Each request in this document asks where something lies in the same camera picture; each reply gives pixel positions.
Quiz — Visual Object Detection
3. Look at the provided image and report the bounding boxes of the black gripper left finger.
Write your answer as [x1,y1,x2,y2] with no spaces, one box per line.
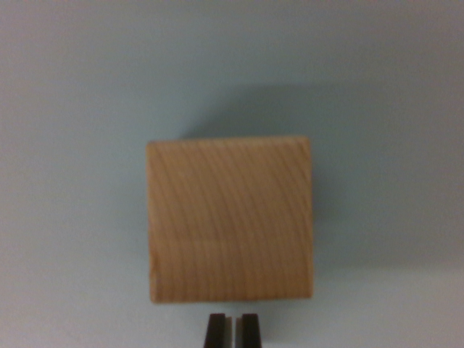
[204,313,235,348]

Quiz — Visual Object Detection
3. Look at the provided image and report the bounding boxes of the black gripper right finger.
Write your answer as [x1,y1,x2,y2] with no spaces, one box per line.
[235,313,263,348]

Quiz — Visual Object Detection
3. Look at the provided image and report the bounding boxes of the wooden cube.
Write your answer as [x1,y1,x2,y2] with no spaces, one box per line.
[145,136,314,305]

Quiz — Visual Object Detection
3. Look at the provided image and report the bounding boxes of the light blue plastic bin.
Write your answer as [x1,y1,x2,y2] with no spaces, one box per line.
[0,0,464,348]

